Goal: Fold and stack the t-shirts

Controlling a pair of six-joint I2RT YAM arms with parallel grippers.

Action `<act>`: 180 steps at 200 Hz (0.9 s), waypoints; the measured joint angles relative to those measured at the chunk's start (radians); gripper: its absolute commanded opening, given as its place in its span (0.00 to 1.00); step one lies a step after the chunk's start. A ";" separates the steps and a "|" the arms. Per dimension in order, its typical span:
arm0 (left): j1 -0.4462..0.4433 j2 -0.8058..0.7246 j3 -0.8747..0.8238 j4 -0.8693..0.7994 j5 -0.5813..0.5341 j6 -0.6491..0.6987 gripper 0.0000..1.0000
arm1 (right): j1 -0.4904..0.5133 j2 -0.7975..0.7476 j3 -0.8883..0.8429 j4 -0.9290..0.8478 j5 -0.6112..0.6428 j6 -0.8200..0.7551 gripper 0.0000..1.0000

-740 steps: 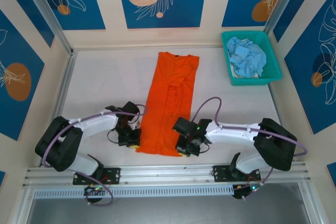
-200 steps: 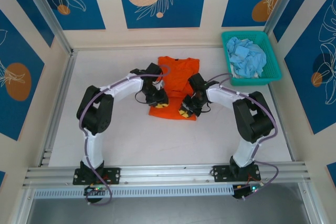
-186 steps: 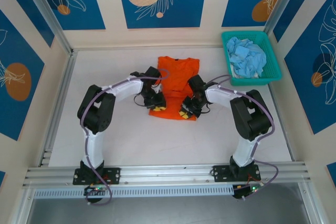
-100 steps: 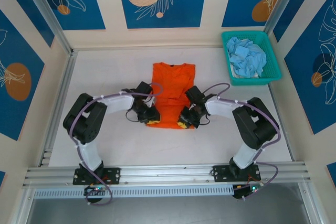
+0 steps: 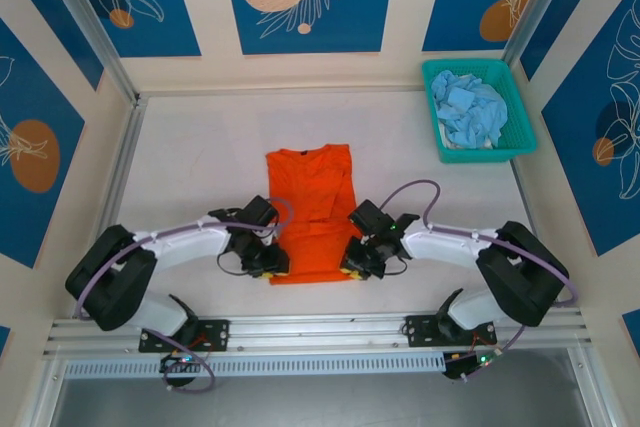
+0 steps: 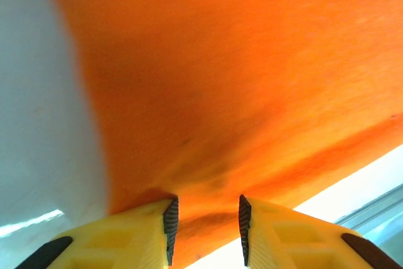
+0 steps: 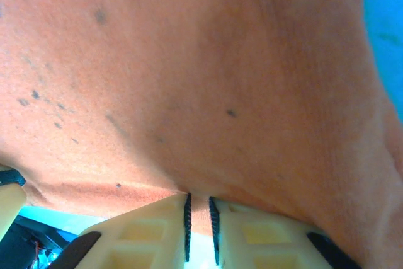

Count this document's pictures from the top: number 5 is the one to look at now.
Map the right controller board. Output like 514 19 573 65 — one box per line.
443 349 501 381

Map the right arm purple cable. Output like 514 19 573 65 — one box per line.
379 180 581 383

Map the aluminium frame post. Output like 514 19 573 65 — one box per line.
502 0 574 68
37 0 141 103

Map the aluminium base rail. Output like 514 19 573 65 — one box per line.
42 307 594 358

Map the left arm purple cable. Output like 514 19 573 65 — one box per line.
74 196 296 392

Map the grey slotted cable duct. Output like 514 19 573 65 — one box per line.
63 352 446 381

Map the controller board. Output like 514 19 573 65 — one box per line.
443 349 501 381
159 352 209 373

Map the orange t-shirt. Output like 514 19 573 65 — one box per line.
264 144 364 287

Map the light blue t-shirt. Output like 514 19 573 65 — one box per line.
430 70 509 148

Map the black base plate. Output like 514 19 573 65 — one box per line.
138 317 231 353
405 314 499 348

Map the teal plastic basket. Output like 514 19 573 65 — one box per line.
421 58 539 165

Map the left controller board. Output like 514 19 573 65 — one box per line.
159 352 209 373

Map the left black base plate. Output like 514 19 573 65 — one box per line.
138 317 231 353

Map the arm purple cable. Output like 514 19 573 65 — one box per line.
379 180 581 383
74 196 296 392

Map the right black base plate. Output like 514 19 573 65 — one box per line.
405 314 499 348

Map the white t-shirt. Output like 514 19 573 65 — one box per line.
443 136 496 152

